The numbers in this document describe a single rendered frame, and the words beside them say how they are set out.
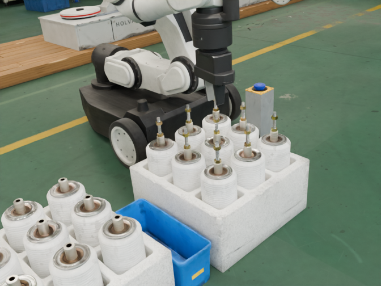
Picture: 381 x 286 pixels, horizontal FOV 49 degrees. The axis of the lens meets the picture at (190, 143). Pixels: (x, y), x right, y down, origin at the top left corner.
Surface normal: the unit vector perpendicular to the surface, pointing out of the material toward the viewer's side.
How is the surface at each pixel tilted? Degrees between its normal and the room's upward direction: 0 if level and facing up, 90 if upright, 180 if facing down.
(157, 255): 0
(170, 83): 90
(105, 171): 0
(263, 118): 90
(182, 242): 88
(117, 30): 90
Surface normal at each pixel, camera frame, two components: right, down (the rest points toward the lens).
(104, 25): 0.69, 0.29
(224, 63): 0.50, 0.37
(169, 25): -0.53, 0.72
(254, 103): -0.73, 0.36
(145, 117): 0.43, -0.41
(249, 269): -0.07, -0.88
